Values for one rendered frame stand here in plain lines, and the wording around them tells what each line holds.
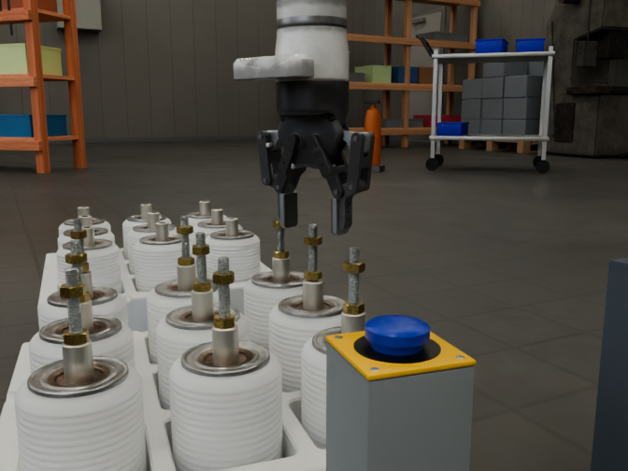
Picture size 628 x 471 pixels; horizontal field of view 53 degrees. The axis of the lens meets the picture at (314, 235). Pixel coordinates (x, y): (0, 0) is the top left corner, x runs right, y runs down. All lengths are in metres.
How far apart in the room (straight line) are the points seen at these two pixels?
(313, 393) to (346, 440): 0.17
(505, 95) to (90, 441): 8.07
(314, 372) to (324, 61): 0.29
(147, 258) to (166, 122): 10.43
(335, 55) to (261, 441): 0.36
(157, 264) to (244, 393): 0.55
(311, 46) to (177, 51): 10.94
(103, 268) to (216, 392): 0.55
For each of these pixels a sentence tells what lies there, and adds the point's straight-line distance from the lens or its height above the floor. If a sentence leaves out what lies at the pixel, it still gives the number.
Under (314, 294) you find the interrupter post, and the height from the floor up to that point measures 0.27.
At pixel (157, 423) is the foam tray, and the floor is 0.18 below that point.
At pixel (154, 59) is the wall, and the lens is 11.45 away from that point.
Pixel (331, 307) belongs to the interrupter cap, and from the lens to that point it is 0.68.
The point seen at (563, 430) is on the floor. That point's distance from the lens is 1.04.
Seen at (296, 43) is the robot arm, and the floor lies 0.52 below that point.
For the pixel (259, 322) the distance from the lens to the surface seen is 0.78.
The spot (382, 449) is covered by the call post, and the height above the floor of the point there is 0.27.
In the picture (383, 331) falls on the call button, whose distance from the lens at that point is 0.38.
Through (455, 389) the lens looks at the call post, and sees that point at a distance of 0.39.
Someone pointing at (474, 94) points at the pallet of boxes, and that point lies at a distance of 8.85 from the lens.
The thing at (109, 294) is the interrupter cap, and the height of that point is 0.25.
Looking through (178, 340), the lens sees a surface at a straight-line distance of 0.63.
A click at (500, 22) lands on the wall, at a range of 10.01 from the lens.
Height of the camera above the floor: 0.46
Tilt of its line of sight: 11 degrees down
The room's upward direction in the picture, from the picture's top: straight up
